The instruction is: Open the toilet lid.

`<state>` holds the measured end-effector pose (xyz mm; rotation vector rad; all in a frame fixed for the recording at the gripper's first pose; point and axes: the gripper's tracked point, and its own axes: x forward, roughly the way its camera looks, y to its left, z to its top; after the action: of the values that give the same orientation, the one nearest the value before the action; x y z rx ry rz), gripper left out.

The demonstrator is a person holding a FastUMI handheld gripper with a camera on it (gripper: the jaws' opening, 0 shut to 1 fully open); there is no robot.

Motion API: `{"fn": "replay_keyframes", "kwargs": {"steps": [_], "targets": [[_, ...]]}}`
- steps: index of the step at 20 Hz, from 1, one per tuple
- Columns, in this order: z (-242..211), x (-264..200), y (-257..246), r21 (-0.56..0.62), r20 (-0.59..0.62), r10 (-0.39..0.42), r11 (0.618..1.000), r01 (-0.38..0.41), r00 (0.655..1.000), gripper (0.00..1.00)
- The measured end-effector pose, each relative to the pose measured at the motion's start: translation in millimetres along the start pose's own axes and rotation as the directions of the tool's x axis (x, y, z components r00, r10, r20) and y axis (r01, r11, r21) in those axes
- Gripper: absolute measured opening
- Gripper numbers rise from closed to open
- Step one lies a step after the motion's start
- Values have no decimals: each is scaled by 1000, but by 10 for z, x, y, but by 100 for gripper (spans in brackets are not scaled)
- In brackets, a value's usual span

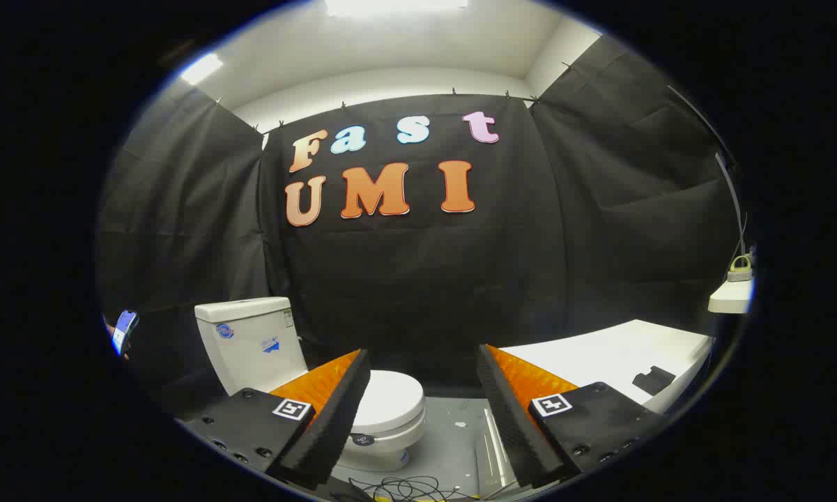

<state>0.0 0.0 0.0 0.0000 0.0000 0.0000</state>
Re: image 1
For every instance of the white toilet lid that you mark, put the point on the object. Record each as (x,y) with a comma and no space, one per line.
(394,397)

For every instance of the small ceiling light panel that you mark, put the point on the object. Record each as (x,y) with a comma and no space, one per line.
(201,68)

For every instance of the yellow-green object on shelf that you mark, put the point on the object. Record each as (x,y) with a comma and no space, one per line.
(740,273)

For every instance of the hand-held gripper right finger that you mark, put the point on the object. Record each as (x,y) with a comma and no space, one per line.
(509,418)

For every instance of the large ceiling light panel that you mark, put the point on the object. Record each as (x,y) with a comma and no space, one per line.
(397,5)

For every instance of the black backdrop cloth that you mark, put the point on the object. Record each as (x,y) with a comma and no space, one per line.
(418,279)

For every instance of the blue smartphone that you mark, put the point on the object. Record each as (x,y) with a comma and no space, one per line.
(125,331)

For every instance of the white toilet tank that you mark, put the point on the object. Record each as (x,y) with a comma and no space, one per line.
(251,348)

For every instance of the white panelled cabinet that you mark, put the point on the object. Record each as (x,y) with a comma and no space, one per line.
(599,355)

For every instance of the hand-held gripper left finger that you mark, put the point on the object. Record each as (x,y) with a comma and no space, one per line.
(334,418)

